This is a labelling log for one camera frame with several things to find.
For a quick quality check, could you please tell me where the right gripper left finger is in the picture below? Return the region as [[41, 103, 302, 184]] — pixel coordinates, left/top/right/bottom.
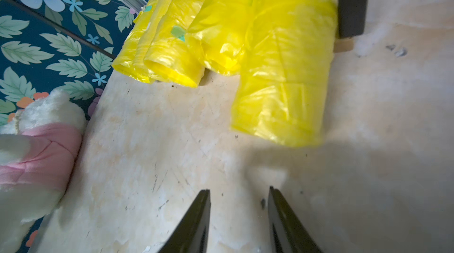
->
[[159, 190, 211, 253]]

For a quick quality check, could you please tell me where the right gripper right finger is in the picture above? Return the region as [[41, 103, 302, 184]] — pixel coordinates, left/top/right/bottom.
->
[[268, 187, 322, 253]]

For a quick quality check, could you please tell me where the yellow roll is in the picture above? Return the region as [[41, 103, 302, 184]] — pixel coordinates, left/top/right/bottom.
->
[[186, 0, 254, 76], [144, 0, 205, 88], [231, 0, 338, 147]]

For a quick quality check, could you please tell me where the wooden three-tier shelf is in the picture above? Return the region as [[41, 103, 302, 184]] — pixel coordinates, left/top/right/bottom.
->
[[334, 0, 368, 53]]

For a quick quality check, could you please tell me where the yellow roll diagonal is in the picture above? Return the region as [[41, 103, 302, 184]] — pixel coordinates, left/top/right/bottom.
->
[[132, 0, 170, 83], [112, 0, 159, 84]]

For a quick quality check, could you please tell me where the yellow roll top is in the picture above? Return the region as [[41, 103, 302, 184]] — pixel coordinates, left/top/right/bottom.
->
[[186, 0, 254, 76]]

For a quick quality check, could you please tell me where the white plush toy pink shirt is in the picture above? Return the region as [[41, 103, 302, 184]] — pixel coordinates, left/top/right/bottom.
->
[[1, 89, 87, 253]]

